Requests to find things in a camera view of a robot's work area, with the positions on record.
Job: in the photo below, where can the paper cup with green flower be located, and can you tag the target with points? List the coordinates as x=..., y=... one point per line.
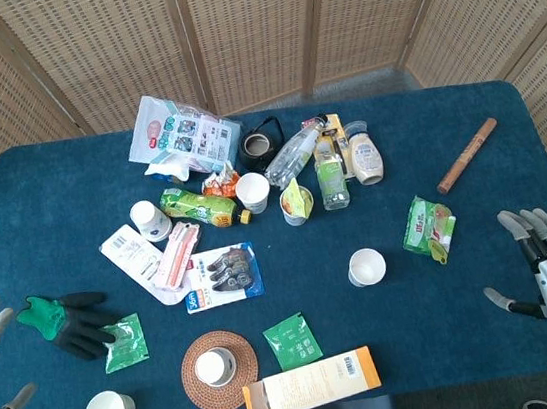
x=366, y=268

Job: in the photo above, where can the paper cup with blue flower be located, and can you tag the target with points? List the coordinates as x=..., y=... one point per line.
x=150, y=220

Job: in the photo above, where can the paper cup with fern print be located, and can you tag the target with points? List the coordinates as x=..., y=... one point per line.
x=214, y=367

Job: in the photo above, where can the paper cup holding packet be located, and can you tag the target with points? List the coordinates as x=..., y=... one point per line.
x=291, y=217

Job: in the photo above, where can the empty white paper cup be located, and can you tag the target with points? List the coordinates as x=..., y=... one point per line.
x=253, y=192

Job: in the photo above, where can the green and black work glove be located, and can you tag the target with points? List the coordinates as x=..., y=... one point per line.
x=72, y=324

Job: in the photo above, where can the green tea sachet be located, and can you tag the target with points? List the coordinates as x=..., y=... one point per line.
x=127, y=347
x=291, y=340

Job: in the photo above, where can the green snack bag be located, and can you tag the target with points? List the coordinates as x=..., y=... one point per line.
x=425, y=227

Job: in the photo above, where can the white blister card package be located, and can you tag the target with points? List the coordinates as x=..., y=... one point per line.
x=126, y=251

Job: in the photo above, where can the brown wooden stick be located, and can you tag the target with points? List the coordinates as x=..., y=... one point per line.
x=466, y=156

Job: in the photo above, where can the pink toothbrush pack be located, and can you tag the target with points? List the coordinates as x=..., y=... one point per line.
x=177, y=257

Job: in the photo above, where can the round woven rattan coaster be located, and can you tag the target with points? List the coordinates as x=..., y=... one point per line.
x=202, y=393

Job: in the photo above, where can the white tissue pack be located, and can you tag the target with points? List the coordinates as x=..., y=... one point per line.
x=165, y=169

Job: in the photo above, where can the blue correction tape package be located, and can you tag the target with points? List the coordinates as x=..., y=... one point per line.
x=223, y=279

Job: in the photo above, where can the green tea drink bottle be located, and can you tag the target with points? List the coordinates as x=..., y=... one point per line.
x=198, y=207

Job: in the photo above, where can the cream mayonnaise squeeze bottle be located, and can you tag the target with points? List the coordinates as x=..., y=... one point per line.
x=365, y=154

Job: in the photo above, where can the blue table cloth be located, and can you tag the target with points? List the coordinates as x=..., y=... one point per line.
x=312, y=265

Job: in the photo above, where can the clear bottle with green label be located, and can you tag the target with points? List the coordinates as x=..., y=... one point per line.
x=331, y=176

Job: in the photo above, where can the orange white snack wrapper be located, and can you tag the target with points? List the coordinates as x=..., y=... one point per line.
x=218, y=186

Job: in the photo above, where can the orange and cream carton box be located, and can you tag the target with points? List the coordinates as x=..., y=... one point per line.
x=312, y=383

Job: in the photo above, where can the white printed plastic bag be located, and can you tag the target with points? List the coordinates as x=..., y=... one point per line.
x=178, y=131

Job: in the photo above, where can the yellow razor package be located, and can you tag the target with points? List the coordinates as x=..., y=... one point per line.
x=337, y=128

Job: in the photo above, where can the yellow green foil packet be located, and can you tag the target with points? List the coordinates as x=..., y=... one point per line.
x=298, y=198

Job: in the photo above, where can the clear plastic water bottle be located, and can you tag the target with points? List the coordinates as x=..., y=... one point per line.
x=292, y=154

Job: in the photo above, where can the wooden rattan folding screen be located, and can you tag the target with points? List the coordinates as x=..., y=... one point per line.
x=250, y=26

